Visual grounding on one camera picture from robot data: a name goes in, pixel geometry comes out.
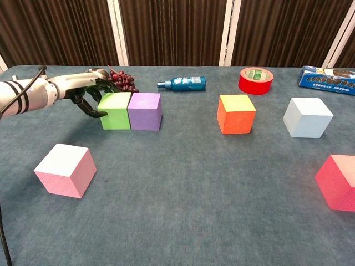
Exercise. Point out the white partition post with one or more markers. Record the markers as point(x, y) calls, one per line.
point(334, 47)
point(2, 65)
point(117, 33)
point(228, 33)

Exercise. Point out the blue spray bottle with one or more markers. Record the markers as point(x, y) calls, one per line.
point(185, 83)

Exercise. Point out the green foam cube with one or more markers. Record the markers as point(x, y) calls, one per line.
point(116, 117)

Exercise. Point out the light pink foam cube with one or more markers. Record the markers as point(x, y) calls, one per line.
point(61, 177)

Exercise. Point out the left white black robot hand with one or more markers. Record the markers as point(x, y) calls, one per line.
point(75, 84)

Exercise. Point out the light blue foam cube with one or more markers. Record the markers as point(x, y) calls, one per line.
point(308, 124)

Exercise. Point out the purple foam cube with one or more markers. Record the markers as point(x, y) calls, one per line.
point(144, 116)

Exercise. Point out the blue-grey felt table cloth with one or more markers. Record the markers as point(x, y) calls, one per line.
point(177, 194)

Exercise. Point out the red foam cube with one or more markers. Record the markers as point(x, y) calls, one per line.
point(335, 185)

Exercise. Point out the blue cookie box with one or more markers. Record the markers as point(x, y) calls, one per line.
point(324, 83)

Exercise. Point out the dark red plastic grapes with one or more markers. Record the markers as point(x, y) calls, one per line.
point(123, 81)

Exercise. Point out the dark brown pleated curtain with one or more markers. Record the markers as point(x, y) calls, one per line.
point(350, 52)
point(55, 27)
point(172, 27)
point(277, 27)

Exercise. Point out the red tape roll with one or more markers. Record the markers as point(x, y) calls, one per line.
point(255, 86)

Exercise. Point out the orange foam cube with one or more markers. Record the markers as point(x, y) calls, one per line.
point(238, 122)

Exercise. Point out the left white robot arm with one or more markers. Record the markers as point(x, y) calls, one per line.
point(36, 95)

